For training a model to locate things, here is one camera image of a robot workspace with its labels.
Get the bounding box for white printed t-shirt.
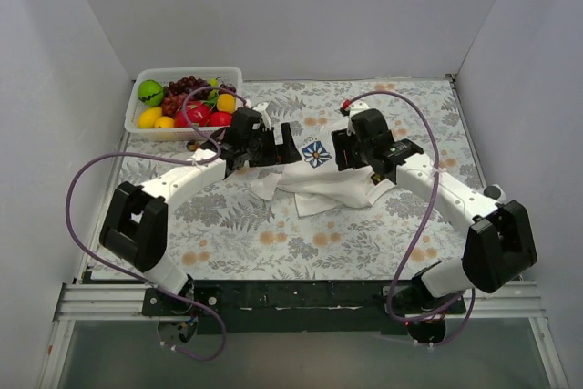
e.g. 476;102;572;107
251;122;395;217

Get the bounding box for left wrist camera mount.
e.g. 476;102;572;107
251;102;272;130

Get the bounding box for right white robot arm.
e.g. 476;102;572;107
332;109;537;314

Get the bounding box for white plastic fruit basket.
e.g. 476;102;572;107
125;67;244;141

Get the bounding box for aluminium frame rail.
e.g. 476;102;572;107
53;282;547;321

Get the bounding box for yellow toy lemon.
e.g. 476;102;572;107
138;107;163;129

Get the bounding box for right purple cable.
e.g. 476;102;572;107
345;90;477;347

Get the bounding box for red toy apple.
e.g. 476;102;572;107
208;111;232;127

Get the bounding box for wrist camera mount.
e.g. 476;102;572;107
340;100;369;135
251;102;272;130

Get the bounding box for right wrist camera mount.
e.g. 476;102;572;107
340;100;369;135

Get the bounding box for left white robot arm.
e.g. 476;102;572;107
99;104;302;316

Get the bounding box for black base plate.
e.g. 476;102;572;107
141;280;455;335

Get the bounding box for yellow toy mango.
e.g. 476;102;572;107
153;116;175;129

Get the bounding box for red toy dragon fruit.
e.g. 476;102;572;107
174;101;211;128

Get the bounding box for green toy fruit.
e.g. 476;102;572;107
138;80;164;107

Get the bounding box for orange toy fruit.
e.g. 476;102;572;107
216;93;237;114

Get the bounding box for dark red toy grapes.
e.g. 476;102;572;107
160;76;237;118

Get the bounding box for small dark brooch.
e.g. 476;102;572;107
186;141;199;151

